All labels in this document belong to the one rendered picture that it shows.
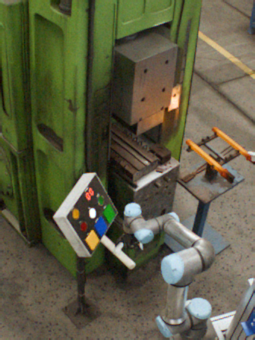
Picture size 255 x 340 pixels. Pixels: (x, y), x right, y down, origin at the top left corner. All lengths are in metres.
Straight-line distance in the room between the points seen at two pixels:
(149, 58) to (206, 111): 2.70
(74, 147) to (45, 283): 1.28
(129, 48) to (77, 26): 0.38
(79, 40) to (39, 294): 1.94
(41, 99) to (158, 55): 0.75
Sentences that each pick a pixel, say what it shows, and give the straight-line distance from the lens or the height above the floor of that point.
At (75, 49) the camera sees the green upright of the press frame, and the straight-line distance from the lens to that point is 2.44.
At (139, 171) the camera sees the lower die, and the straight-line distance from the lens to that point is 3.08.
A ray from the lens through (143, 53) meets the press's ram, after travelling 2.61.
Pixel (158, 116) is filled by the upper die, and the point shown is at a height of 1.33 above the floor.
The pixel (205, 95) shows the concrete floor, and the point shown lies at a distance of 5.46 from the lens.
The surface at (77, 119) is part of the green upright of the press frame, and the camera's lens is 2.68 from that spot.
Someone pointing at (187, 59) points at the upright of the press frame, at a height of 1.50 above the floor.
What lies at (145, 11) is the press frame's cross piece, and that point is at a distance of 2.64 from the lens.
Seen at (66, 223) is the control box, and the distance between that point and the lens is 2.56.
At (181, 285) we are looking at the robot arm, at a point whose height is 1.35.
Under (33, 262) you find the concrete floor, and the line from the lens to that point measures 3.85.
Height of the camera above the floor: 3.12
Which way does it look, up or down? 44 degrees down
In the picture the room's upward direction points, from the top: 5 degrees clockwise
